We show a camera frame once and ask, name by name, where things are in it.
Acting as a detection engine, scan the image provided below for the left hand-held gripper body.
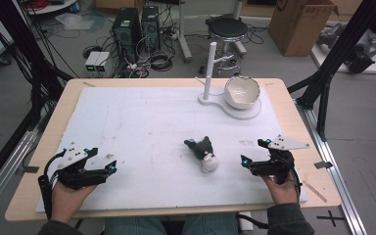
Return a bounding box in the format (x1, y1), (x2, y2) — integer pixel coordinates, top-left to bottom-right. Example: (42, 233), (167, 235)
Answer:
(57, 141), (110, 190)

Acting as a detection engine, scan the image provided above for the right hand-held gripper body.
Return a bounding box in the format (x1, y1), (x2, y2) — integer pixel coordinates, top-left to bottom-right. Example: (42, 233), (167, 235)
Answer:
(250, 134), (310, 184)

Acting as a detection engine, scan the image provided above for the dark green and white plush toy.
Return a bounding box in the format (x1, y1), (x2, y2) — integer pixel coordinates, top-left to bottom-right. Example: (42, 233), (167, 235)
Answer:
(183, 136), (219, 174)

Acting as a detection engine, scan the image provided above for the person's left hand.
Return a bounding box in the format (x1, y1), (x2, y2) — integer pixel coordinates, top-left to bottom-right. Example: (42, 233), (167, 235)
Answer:
(50, 182), (97, 223)

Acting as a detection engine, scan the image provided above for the person's right hand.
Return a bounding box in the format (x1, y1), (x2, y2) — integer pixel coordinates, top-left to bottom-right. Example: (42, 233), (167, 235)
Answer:
(262, 175), (301, 206)

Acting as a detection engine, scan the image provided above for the thin wooden stick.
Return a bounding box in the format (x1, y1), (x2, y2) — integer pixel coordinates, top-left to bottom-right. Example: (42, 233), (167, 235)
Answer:
(303, 180), (328, 204)

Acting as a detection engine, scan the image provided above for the white foam mat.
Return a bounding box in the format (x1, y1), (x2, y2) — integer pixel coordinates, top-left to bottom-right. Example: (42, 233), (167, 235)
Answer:
(35, 85), (307, 213)

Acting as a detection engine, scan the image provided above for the white eggshell-shaped bowl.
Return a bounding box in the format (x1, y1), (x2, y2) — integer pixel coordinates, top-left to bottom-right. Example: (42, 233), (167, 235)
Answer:
(223, 74), (261, 111)

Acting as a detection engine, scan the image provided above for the person's left leg in jeans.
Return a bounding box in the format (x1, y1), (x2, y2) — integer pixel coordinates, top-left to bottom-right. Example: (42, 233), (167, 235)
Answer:
(103, 216), (168, 235)

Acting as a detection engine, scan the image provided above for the person's leg in jeans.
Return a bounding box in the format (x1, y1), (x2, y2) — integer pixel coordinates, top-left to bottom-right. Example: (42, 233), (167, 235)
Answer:
(181, 213), (240, 235)
(103, 216), (168, 235)

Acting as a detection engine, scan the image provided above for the person's right leg in jeans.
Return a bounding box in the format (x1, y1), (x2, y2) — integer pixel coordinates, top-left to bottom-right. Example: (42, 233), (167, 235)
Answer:
(181, 213), (240, 235)

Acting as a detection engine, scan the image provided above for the white power supply box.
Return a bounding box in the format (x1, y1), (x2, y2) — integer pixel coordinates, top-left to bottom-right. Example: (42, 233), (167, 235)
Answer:
(94, 51), (112, 74)
(84, 51), (102, 73)

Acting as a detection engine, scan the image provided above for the white metal desk leg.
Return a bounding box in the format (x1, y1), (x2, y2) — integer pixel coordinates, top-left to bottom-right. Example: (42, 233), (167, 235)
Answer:
(232, 0), (249, 56)
(176, 0), (194, 64)

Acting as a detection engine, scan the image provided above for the brown cardboard box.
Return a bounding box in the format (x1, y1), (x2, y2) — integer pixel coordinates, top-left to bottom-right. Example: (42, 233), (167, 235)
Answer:
(267, 0), (340, 58)

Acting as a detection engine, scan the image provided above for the black round stool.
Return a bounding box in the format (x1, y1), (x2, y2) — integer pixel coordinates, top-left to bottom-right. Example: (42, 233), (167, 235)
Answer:
(205, 16), (250, 75)

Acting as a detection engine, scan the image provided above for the large black computer tower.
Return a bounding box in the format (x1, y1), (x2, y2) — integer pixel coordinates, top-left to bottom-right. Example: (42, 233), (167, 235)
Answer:
(112, 8), (143, 63)

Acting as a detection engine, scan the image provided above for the clear plastic sheet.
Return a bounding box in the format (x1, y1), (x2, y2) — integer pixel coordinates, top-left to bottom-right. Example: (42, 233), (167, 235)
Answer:
(54, 12), (106, 34)

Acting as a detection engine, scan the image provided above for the grey and black machine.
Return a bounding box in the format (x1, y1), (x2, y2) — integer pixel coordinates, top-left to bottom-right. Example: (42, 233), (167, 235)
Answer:
(316, 22), (376, 74)

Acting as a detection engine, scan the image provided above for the slim black computer tower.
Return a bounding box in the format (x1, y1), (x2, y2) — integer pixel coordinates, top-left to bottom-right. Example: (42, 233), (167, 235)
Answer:
(141, 5), (162, 51)

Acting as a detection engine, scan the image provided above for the white round table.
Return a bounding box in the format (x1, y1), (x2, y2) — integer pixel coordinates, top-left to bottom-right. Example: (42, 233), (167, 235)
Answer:
(24, 0), (80, 16)

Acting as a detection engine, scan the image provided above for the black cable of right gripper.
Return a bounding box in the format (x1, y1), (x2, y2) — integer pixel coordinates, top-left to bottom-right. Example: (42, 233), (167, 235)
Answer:
(285, 158), (304, 205)

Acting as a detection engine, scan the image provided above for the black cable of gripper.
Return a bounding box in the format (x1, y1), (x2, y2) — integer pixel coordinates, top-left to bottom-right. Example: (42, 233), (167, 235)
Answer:
(37, 150), (67, 220)
(285, 158), (304, 205)

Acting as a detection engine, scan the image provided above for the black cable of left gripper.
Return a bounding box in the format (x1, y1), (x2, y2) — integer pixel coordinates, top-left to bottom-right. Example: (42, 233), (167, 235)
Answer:
(37, 150), (67, 220)

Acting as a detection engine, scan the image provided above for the thick black cable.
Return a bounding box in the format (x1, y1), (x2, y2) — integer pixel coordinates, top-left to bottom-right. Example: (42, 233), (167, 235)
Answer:
(236, 213), (270, 230)

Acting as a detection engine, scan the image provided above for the aluminium rail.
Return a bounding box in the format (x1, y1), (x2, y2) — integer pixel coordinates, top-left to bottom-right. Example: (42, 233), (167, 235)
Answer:
(0, 130), (39, 224)
(295, 99), (369, 235)

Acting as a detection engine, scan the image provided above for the white stand with post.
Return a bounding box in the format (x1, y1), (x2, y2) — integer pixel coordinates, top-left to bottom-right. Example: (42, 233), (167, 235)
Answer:
(195, 41), (262, 121)

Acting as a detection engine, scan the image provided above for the black metal frame strut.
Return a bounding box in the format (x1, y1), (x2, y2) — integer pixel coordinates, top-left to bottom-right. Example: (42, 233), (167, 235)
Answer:
(287, 0), (376, 142)

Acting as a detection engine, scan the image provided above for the coil of black cables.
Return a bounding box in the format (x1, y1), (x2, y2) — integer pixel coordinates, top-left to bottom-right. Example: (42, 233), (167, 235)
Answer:
(149, 51), (174, 72)

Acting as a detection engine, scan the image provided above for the black metal frame with cables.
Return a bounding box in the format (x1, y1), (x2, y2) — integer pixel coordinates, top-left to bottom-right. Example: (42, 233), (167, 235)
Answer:
(0, 0), (74, 131)

